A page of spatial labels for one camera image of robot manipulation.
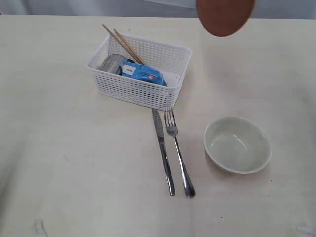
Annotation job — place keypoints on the white perforated plastic basket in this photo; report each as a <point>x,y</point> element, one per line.
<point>170,59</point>

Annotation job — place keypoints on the silver metal table knife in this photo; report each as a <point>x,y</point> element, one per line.
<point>160,137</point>

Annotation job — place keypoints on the brown round plate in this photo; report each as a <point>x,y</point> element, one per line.
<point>223,18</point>

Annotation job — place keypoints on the wooden chopstick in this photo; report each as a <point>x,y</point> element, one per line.
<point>119,41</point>
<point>130,47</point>

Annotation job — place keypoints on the upper wooden chopstick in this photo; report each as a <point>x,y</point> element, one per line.
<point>119,41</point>

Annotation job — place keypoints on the clear glass cup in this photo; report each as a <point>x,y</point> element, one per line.
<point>113,64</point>

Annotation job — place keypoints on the silver metal fork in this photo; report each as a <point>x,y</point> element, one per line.
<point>172,130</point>

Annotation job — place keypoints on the lower wooden chopstick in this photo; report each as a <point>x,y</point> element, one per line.
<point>130,47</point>

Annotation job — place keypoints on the cream floral ceramic bowl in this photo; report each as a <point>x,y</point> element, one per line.
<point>236,145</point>

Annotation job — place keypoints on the blue snack bag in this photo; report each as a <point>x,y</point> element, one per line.
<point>142,73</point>

